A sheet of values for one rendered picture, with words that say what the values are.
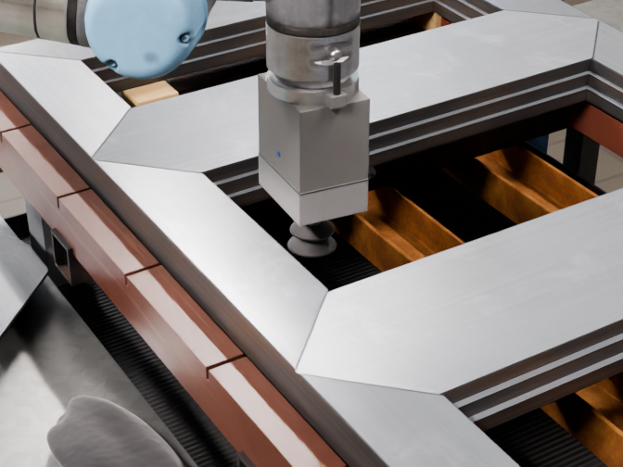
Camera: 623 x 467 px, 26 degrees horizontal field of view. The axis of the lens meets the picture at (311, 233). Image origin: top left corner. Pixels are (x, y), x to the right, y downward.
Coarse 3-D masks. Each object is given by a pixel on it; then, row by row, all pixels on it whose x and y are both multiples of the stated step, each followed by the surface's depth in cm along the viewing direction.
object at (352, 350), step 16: (336, 304) 127; (320, 320) 125; (336, 320) 125; (352, 320) 125; (320, 336) 123; (336, 336) 123; (352, 336) 123; (368, 336) 123; (320, 352) 121; (336, 352) 121; (352, 352) 121; (368, 352) 121; (384, 352) 121; (336, 368) 119; (352, 368) 119; (368, 368) 119; (384, 368) 119; (400, 368) 119; (384, 384) 117; (400, 384) 117; (416, 384) 117
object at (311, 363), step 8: (304, 352) 121; (312, 352) 121; (304, 360) 120; (312, 360) 120; (320, 360) 120; (304, 368) 119; (312, 368) 119; (320, 368) 119; (328, 368) 119; (320, 376) 118; (328, 376) 118; (336, 376) 118
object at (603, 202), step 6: (612, 192) 144; (618, 192) 144; (594, 198) 143; (600, 198) 143; (606, 198) 143; (612, 198) 143; (618, 198) 143; (594, 204) 142; (600, 204) 142; (606, 204) 142; (612, 204) 142; (618, 204) 142; (606, 210) 141; (612, 210) 141; (618, 210) 141; (612, 216) 140; (618, 216) 140
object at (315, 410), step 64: (384, 0) 193; (448, 0) 195; (0, 64) 172; (192, 64) 180; (576, 64) 172; (384, 128) 159; (448, 128) 164; (256, 192) 152; (512, 384) 120; (576, 384) 124
